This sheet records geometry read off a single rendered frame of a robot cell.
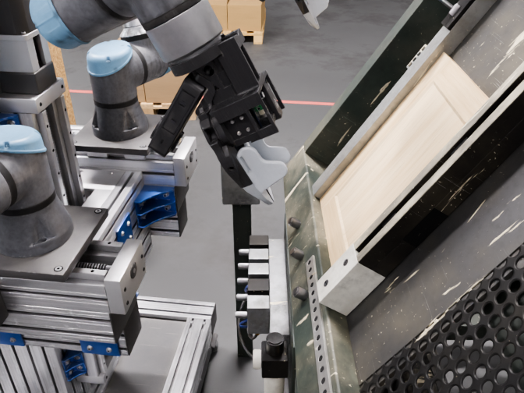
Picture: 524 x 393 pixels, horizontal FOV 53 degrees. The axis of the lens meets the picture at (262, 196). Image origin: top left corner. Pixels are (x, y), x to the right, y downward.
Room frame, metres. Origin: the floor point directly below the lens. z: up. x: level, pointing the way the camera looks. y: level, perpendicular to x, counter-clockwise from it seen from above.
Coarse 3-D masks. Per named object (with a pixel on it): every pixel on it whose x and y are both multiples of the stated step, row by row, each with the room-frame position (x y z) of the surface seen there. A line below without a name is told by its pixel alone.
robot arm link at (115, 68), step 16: (96, 48) 1.35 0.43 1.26; (112, 48) 1.35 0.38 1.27; (128, 48) 1.34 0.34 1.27; (96, 64) 1.30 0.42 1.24; (112, 64) 1.30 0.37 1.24; (128, 64) 1.33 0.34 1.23; (144, 64) 1.38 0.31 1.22; (96, 80) 1.30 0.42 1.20; (112, 80) 1.29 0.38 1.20; (128, 80) 1.32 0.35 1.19; (144, 80) 1.38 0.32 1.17; (96, 96) 1.31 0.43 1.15; (112, 96) 1.29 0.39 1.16; (128, 96) 1.31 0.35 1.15
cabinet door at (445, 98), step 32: (448, 64) 1.15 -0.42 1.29; (416, 96) 1.17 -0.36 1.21; (448, 96) 1.05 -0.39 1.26; (480, 96) 0.96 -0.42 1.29; (384, 128) 1.19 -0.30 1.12; (416, 128) 1.07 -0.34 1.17; (448, 128) 0.97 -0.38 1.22; (352, 160) 1.21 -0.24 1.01; (384, 160) 1.09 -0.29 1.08; (416, 160) 0.98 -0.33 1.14; (352, 192) 1.10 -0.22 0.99; (384, 192) 0.99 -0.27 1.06; (352, 224) 1.00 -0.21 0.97
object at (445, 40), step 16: (480, 0) 1.22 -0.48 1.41; (496, 0) 1.22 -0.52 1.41; (464, 16) 1.22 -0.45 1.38; (480, 16) 1.22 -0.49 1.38; (448, 32) 1.22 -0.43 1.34; (464, 32) 1.22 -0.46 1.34; (432, 48) 1.23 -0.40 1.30; (448, 48) 1.22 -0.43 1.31; (416, 64) 1.24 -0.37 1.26; (432, 64) 1.22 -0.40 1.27; (400, 80) 1.26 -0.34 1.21; (416, 80) 1.22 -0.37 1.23; (400, 96) 1.22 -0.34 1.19; (384, 112) 1.22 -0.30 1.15; (368, 128) 1.22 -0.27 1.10; (352, 144) 1.23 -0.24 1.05; (336, 160) 1.25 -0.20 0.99; (320, 176) 1.26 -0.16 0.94; (336, 176) 1.22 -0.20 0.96; (320, 192) 1.22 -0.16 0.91
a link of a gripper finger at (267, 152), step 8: (248, 144) 0.59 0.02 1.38; (256, 144) 0.59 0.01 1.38; (264, 144) 0.59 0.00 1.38; (264, 152) 0.59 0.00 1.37; (272, 152) 0.59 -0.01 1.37; (280, 152) 0.59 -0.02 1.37; (288, 152) 0.58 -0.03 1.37; (272, 160) 0.59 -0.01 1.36; (280, 160) 0.58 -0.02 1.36; (288, 160) 0.58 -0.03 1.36
